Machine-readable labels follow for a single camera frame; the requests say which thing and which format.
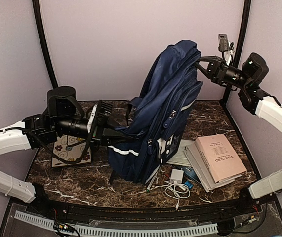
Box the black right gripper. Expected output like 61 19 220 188
192 55 251 89

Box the navy blue student backpack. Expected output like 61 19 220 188
108 39 202 184

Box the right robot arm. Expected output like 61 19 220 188
195 52 282 214

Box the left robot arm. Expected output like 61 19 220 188
0 86 132 215

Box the floral pattern notebook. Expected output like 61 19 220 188
51 135 92 168

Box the green capped marker pen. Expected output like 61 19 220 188
146 170 160 193

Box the pale green thin book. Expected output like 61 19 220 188
167 139 194 167

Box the white power adapter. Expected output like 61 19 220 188
169 169 184 184

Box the grey hardcover book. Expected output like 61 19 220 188
184 143 242 192

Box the blue card packet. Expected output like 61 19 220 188
181 166 199 181

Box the blue eraser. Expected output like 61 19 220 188
184 180 193 189

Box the pink hardcover book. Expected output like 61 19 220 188
195 134 247 183

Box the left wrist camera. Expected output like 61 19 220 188
86 100 113 133

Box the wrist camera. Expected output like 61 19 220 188
218 34 229 52
86 100 113 133

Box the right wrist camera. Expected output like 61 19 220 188
218 34 229 52

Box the right black frame post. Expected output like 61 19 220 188
221 0 252 101

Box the black frame post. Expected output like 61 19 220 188
221 0 252 101
32 0 58 89

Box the white charging cable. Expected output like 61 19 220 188
164 180 191 209

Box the grey slotted cable duct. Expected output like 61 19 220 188
14 211 218 237

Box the left black frame post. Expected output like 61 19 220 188
32 0 58 89

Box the black curved front rail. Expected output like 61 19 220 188
7 182 280 224

